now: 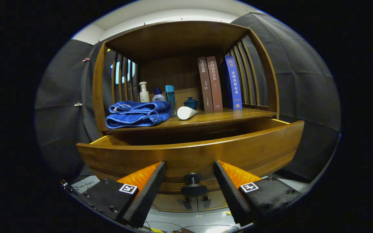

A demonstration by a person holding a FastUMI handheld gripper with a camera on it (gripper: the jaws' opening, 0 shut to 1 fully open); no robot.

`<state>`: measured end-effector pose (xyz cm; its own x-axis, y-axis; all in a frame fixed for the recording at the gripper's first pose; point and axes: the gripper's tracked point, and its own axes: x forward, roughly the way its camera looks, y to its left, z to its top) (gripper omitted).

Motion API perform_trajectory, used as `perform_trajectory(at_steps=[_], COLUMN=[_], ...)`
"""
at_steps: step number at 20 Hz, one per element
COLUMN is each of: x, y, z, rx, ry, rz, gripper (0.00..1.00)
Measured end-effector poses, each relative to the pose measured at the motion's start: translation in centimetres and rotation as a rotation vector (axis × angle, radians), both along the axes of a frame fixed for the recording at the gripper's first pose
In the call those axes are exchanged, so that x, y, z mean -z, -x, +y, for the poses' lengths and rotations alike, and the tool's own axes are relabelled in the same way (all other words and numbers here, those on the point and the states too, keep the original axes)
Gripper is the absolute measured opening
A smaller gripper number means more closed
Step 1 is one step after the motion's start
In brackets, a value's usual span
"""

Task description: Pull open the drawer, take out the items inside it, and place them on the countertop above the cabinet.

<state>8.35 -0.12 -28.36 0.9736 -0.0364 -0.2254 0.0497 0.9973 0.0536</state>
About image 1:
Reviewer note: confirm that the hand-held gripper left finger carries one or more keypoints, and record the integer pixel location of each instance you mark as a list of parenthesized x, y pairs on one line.
[(147, 197)]

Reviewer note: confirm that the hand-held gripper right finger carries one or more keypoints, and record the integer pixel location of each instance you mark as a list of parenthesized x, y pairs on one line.
[(231, 197)]

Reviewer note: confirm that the brown wooden drawer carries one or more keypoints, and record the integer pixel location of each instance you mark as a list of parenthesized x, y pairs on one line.
[(186, 155)]

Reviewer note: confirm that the white facial cleanser tube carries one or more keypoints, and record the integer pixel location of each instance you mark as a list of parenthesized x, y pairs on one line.
[(185, 113)]

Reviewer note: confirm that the wooden cabinet door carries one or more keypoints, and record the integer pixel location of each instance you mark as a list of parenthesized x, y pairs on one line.
[(170, 204), (215, 202)]

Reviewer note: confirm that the brown wooden countertop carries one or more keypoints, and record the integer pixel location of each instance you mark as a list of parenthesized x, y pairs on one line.
[(219, 116)]

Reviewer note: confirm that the brown wooden cabinet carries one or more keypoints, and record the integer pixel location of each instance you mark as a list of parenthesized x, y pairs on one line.
[(173, 38)]

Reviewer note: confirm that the folded blue towel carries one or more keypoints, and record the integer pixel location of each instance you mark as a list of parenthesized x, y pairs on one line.
[(134, 118)]

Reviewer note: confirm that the white bottle with blue cap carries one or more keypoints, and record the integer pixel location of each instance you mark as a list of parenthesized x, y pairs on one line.
[(158, 97)]

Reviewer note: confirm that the white pump bottle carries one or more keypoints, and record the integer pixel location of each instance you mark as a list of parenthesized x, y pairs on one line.
[(144, 95)]

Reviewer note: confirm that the blue lidded teacup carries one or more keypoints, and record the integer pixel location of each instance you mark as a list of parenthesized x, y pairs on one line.
[(191, 103)]

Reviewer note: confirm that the clear teal bottle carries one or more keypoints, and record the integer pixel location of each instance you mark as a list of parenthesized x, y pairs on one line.
[(170, 97)]

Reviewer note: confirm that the dark brown book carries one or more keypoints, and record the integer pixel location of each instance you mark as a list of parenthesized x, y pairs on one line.
[(205, 87)]

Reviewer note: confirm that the blue book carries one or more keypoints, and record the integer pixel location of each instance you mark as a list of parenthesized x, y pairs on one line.
[(234, 84)]

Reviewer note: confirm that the reddish brown book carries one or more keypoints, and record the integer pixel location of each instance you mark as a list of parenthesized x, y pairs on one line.
[(215, 84)]

